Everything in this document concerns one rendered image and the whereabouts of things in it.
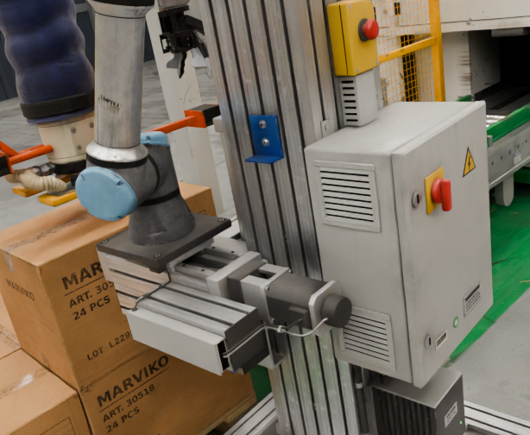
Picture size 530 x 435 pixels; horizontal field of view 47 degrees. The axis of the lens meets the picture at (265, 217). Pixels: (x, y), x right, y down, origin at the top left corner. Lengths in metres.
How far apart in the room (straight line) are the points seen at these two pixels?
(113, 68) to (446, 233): 0.68
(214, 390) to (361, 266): 1.13
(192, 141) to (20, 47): 1.69
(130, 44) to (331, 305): 0.58
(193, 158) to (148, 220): 2.02
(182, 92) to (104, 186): 2.13
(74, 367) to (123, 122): 0.88
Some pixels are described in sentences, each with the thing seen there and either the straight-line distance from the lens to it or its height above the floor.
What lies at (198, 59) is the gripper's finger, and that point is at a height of 1.35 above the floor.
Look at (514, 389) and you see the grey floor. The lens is 2.48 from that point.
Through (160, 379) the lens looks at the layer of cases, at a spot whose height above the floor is 0.42.
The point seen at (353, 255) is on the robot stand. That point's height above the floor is 1.02.
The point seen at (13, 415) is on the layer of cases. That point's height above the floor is 0.54.
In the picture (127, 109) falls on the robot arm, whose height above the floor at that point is 1.35.
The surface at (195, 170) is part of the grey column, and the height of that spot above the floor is 0.62.
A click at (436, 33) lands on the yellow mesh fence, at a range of 4.05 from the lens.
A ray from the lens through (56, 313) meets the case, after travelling 1.75.
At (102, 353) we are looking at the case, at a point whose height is 0.61.
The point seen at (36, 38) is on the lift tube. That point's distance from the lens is 1.77.
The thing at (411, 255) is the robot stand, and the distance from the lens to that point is 1.09.
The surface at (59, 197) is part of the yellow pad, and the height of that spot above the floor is 1.07.
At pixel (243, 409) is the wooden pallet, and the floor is 0.11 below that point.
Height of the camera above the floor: 1.53
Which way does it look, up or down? 21 degrees down
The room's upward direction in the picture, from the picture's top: 10 degrees counter-clockwise
